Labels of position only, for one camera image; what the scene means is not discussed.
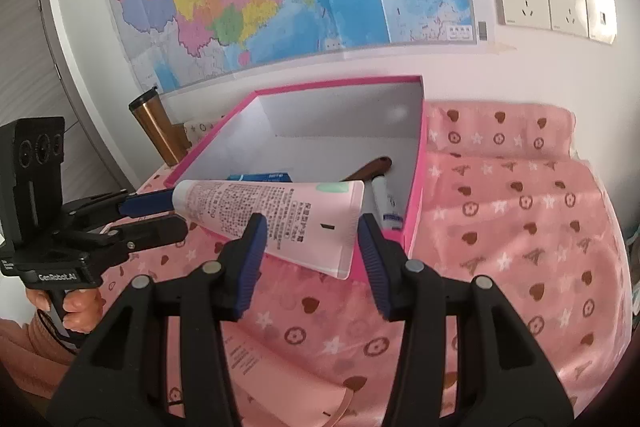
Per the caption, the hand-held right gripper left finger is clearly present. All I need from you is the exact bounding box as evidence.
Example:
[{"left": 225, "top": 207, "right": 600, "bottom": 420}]
[{"left": 54, "top": 213, "right": 266, "bottom": 427}]

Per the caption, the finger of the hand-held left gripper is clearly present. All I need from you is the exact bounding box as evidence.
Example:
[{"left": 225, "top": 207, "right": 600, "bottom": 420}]
[
  {"left": 60, "top": 187, "right": 176, "bottom": 222},
  {"left": 75, "top": 214, "right": 190, "bottom": 269}
]

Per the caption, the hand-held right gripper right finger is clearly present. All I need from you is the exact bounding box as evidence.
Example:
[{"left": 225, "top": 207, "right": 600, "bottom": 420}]
[{"left": 357, "top": 213, "right": 576, "bottom": 427}]

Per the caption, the pink printed tube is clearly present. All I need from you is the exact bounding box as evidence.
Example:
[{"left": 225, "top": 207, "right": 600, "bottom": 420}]
[{"left": 171, "top": 179, "right": 366, "bottom": 279}]

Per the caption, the white marker pen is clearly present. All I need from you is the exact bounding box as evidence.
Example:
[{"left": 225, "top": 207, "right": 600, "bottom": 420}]
[{"left": 371, "top": 176, "right": 405, "bottom": 230}]

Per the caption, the brown wooden handle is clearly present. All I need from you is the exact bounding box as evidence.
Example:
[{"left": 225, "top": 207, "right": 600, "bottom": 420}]
[{"left": 341, "top": 157, "right": 393, "bottom": 184}]

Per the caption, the pink storage box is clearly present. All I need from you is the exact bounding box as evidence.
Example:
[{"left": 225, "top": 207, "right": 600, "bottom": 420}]
[{"left": 162, "top": 76, "right": 428, "bottom": 283}]

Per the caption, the person's left forearm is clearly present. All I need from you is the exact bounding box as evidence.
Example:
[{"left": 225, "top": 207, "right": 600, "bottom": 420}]
[{"left": 0, "top": 304, "right": 81, "bottom": 400}]

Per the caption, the person's left hand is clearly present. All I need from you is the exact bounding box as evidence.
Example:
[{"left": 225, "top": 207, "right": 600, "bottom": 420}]
[{"left": 25, "top": 286, "right": 107, "bottom": 334}]

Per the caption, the copper tumbler with black lid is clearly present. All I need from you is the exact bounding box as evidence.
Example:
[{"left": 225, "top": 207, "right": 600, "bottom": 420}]
[{"left": 128, "top": 88, "right": 188, "bottom": 166}]

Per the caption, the blue and white carton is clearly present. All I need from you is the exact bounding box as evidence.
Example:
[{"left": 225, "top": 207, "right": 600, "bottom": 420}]
[{"left": 227, "top": 171, "right": 292, "bottom": 182}]

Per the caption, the pink printed packet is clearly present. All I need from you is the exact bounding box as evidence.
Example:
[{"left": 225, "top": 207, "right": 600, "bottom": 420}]
[{"left": 220, "top": 317, "right": 353, "bottom": 427}]

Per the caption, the pink printed blanket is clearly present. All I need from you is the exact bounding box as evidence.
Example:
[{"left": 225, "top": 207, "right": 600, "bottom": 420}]
[{"left": 107, "top": 99, "right": 633, "bottom": 427}]

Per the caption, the grey door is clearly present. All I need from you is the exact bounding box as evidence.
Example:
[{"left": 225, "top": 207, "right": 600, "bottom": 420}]
[{"left": 0, "top": 0, "right": 131, "bottom": 208}]

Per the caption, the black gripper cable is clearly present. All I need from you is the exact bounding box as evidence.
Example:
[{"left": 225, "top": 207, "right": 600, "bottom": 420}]
[{"left": 32, "top": 306, "right": 78, "bottom": 342}]

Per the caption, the white wall data plate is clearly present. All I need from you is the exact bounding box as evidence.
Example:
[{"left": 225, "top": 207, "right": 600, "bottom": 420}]
[{"left": 585, "top": 0, "right": 618, "bottom": 45}]

